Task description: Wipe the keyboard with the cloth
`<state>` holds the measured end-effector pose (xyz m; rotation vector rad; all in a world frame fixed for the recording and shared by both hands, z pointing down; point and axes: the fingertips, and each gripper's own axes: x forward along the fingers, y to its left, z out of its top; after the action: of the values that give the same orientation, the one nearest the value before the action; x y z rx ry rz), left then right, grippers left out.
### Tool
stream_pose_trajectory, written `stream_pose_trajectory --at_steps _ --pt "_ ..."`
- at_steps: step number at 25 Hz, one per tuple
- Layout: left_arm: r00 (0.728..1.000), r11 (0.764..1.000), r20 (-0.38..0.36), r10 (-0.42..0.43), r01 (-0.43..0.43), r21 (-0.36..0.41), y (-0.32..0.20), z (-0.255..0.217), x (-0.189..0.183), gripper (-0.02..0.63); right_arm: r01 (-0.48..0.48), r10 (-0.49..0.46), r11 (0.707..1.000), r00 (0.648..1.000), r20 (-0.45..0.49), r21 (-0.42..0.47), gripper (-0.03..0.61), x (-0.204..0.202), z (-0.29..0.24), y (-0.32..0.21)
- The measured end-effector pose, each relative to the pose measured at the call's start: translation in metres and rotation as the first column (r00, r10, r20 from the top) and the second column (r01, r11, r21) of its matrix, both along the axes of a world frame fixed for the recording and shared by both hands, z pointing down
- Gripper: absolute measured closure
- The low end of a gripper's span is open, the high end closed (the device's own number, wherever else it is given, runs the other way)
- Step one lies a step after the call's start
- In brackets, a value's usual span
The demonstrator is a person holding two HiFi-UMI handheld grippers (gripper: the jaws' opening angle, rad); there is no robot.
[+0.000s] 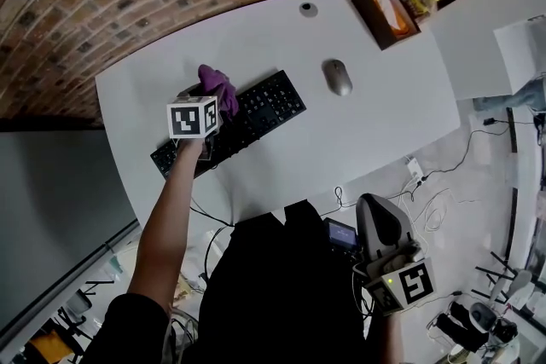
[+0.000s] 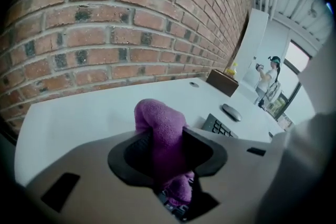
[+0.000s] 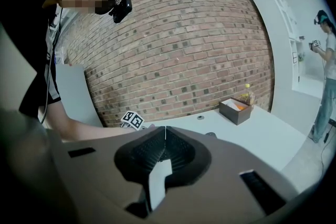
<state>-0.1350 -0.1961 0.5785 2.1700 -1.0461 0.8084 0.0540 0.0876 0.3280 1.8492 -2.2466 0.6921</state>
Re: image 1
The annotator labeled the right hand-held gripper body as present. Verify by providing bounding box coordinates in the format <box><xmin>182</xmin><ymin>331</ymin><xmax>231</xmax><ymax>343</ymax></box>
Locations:
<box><xmin>351</xmin><ymin>193</ymin><xmax>438</xmax><ymax>317</ymax></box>

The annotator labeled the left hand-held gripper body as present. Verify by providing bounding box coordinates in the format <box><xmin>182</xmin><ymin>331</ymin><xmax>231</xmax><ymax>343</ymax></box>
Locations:
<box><xmin>166</xmin><ymin>88</ymin><xmax>224</xmax><ymax>162</ymax></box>

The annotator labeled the purple cloth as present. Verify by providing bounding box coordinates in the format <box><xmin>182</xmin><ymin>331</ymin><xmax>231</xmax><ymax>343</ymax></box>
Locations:
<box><xmin>197</xmin><ymin>63</ymin><xmax>241</xmax><ymax>125</ymax></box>

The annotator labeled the black keyboard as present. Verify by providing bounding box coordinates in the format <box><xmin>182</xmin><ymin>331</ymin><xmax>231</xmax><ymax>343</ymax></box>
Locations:
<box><xmin>149</xmin><ymin>69</ymin><xmax>308</xmax><ymax>181</ymax></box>

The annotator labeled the person's left forearm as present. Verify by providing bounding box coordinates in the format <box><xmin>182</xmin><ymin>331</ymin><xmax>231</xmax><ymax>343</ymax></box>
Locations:
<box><xmin>127</xmin><ymin>137</ymin><xmax>205</xmax><ymax>315</ymax></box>

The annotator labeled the small black screen device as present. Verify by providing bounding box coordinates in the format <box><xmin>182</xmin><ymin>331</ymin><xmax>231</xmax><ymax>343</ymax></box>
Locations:
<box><xmin>322</xmin><ymin>217</ymin><xmax>360</xmax><ymax>257</ymax></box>

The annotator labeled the white power strip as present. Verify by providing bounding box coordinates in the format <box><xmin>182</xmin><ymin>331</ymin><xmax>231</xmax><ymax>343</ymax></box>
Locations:
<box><xmin>402</xmin><ymin>156</ymin><xmax>428</xmax><ymax>186</ymax></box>

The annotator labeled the person's black clothing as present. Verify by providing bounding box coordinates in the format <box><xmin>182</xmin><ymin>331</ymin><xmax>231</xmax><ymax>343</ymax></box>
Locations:
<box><xmin>83</xmin><ymin>199</ymin><xmax>404</xmax><ymax>364</ymax></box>

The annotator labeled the grey computer mouse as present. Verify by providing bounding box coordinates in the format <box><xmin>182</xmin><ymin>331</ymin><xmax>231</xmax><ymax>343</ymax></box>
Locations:
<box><xmin>321</xmin><ymin>58</ymin><xmax>354</xmax><ymax>97</ymax></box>

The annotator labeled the brown tissue box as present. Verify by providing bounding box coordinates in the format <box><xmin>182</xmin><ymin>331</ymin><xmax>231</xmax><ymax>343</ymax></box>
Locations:
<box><xmin>350</xmin><ymin>0</ymin><xmax>423</xmax><ymax>53</ymax></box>

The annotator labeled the yellow snack packet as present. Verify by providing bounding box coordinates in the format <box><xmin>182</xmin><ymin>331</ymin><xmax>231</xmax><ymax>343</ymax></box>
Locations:
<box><xmin>402</xmin><ymin>0</ymin><xmax>443</xmax><ymax>21</ymax></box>

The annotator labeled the yellow bag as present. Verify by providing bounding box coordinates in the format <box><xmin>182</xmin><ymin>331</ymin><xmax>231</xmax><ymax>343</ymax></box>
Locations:
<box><xmin>27</xmin><ymin>329</ymin><xmax>74</xmax><ymax>364</ymax></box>

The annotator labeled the white floor cable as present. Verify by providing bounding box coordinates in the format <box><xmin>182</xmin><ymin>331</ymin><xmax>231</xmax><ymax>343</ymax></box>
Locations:
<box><xmin>386</xmin><ymin>176</ymin><xmax>485</xmax><ymax>234</ymax></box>

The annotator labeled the black floor cable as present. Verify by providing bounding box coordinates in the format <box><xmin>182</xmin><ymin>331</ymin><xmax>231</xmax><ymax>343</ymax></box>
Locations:
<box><xmin>420</xmin><ymin>118</ymin><xmax>513</xmax><ymax>187</ymax></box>

